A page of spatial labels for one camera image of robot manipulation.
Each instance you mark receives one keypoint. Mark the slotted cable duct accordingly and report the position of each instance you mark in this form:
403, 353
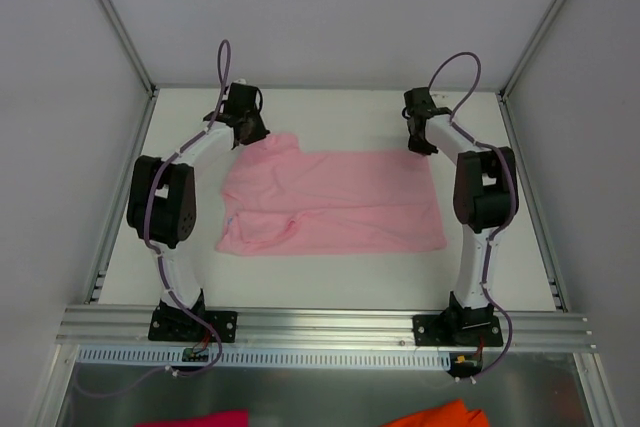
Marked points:
244, 357

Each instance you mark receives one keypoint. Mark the orange t shirt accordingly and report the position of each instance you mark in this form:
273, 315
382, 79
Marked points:
453, 414

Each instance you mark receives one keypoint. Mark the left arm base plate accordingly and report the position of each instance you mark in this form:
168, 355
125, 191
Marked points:
175, 326

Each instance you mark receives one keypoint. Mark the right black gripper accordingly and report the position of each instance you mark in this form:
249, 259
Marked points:
420, 139

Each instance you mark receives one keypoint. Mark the left aluminium frame post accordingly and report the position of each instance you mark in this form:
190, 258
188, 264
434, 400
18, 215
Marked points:
125, 41

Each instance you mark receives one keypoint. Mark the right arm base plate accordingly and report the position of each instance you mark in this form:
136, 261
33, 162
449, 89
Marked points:
458, 326

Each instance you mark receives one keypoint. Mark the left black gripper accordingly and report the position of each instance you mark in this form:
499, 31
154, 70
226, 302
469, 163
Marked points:
248, 127

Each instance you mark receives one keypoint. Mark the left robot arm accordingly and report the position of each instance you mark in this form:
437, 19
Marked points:
162, 204

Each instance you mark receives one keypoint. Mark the aluminium frame post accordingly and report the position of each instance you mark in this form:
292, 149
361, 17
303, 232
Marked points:
535, 41
125, 41

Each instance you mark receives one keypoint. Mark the red t shirt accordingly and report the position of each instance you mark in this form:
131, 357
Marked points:
232, 418

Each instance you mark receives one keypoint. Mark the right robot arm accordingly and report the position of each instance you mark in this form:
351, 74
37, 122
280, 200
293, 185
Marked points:
485, 201

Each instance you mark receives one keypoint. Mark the right aluminium frame post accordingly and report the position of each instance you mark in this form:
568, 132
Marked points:
535, 41

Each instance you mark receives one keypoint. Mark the aluminium mounting rail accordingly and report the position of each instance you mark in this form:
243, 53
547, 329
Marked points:
320, 329

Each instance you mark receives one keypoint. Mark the pink t shirt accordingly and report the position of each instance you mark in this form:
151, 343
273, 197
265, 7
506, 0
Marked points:
282, 201

